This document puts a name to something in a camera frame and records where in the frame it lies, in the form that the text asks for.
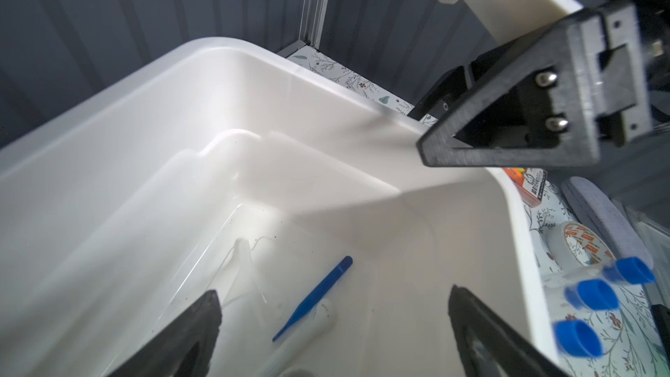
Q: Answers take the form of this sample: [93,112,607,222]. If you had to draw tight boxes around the round tape roll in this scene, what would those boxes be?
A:
[546,221,616,271]

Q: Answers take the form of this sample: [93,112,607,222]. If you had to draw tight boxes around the grey oval sponge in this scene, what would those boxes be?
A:
[560,176,654,270]

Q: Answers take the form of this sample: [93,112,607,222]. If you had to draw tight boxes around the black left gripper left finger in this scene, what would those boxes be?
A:
[111,290,223,376]

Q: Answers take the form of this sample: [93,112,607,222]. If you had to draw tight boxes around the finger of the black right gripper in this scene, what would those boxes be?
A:
[417,1,654,168]
[408,41,515,120]

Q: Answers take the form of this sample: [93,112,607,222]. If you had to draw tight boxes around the white plastic storage box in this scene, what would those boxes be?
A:
[1,38,558,376]

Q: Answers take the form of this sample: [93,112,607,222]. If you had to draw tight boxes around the blue capped test tube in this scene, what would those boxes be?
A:
[552,320,604,358]
[544,279,619,312]
[573,257,656,286]

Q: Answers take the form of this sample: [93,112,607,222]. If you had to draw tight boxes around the coloured marker set box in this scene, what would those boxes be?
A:
[503,168,548,208]

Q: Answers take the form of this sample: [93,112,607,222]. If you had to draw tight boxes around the blue tweezers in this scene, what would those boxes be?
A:
[271,256,353,342]

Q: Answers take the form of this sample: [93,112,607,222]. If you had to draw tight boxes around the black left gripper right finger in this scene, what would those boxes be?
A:
[448,286,565,376]

